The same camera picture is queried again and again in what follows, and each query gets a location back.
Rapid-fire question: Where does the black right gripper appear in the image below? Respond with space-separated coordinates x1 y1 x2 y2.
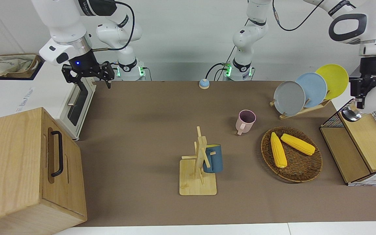
62 61 115 89

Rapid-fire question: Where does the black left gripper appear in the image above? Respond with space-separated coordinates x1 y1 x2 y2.
350 75 376 110

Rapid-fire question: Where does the pink mug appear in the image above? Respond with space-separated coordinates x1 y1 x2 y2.
235 110 256 136

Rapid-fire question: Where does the yellow plate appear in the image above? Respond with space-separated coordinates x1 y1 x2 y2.
315 64 349 100

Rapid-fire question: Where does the white toaster oven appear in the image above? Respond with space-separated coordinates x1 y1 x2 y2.
15 62 97 141

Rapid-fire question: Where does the light blue plate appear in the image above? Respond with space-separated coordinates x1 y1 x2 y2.
295 72 327 108

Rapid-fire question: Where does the wooden plate rack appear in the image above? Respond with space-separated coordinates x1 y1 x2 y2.
270 98 331 120

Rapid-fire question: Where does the grey plate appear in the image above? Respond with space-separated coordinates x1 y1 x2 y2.
274 81 306 117

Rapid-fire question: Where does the yellow corn cob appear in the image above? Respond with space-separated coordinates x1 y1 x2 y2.
270 132 288 168
280 133 316 156

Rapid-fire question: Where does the tan box with paper bags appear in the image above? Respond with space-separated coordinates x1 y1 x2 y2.
0 53 42 79

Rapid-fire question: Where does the brown table mat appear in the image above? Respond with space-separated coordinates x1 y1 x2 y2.
75 81 376 227

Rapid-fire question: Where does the brown wicker basket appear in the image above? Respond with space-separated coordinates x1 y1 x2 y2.
261 127 323 183

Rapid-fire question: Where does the light wooden drawer cabinet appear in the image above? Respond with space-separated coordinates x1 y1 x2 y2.
0 107 88 235

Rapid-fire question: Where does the dark blue mug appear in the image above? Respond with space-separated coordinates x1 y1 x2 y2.
202 144 224 173

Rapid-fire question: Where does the wooden mug tree stand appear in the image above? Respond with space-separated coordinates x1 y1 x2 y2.
179 126 217 196

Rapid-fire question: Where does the wooden wire grid shelf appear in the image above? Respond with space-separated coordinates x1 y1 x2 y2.
320 98 376 186

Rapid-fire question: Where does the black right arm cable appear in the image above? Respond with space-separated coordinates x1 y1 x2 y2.
92 0 136 52

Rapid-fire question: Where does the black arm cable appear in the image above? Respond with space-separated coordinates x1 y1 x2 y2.
272 0 325 32
92 0 136 52

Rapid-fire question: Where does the black cabinet drawer handle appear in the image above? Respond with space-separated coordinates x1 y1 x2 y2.
51 131 64 177

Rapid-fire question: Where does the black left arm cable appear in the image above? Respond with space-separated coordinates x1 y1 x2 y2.
272 0 325 32

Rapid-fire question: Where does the black base power cable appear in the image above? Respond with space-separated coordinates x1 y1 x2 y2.
206 62 231 81

